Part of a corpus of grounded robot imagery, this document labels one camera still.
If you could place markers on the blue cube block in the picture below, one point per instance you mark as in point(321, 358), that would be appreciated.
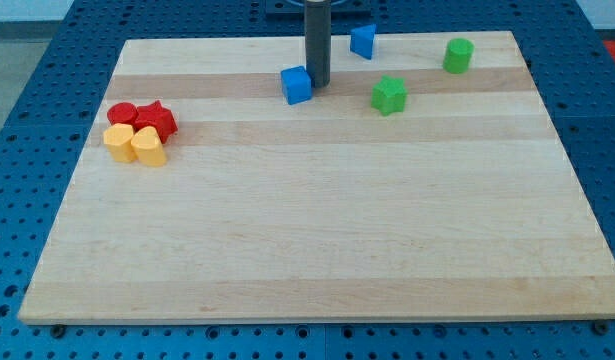
point(296, 85)

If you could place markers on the blue triangle block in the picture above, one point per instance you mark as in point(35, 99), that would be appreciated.
point(362, 40)

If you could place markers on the green star block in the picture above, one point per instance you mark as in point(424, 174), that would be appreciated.
point(389, 95)

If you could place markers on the light wooden board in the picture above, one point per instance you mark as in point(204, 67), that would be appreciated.
point(462, 208)

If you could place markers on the yellow heart block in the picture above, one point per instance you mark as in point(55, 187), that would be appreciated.
point(148, 147)

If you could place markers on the red star block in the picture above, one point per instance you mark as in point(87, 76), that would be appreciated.
point(156, 116)

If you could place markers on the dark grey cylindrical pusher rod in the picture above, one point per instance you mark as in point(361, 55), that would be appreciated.
point(317, 32)

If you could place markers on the yellow hexagon block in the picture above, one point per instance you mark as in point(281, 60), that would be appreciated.
point(117, 139)

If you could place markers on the green cylinder block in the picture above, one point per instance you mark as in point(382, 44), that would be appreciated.
point(458, 54)

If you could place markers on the red cylinder block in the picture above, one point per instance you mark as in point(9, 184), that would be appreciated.
point(122, 113)

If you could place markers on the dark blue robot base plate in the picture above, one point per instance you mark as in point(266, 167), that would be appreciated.
point(294, 9)

